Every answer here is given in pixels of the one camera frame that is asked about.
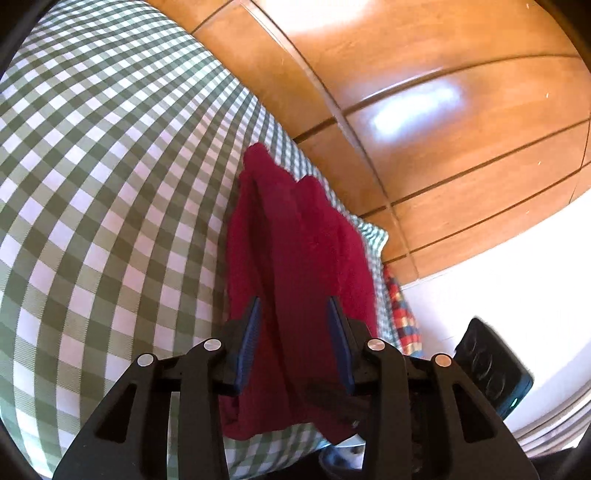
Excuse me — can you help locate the dark red knit garment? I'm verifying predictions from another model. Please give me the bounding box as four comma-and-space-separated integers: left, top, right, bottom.
221, 143, 378, 443

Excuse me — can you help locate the multicolour checked pillow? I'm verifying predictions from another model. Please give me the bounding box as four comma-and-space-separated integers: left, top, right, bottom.
383, 265, 423, 358

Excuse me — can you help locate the black device with round holes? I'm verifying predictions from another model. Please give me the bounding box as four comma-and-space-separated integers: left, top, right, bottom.
454, 317, 534, 419

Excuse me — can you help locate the wooden wardrobe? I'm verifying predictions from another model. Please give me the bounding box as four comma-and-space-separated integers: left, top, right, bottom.
157, 1, 590, 283

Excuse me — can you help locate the green checked bed cover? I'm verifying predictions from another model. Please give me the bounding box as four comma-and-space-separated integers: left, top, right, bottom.
0, 0, 402, 480

